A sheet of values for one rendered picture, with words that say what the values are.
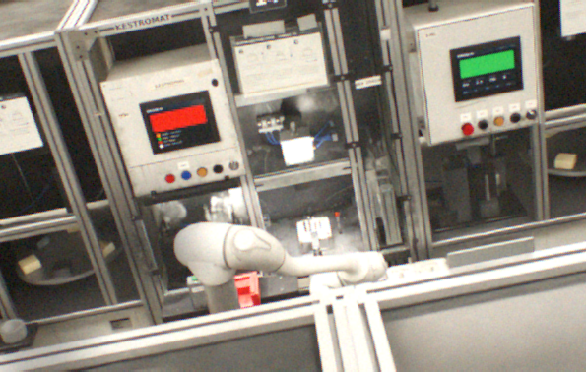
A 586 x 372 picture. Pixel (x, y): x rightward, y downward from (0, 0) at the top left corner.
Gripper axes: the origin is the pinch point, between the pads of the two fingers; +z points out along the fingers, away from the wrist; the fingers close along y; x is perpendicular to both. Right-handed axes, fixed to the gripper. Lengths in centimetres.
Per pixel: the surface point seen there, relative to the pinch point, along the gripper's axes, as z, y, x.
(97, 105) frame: 5, 71, 66
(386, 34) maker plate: 5, 76, -39
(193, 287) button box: -10.8, -2.3, 48.7
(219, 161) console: 3, 41, 29
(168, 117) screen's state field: 1, 63, 42
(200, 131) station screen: 1, 55, 32
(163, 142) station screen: 1, 54, 46
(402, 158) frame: 3.6, 26.8, -37.9
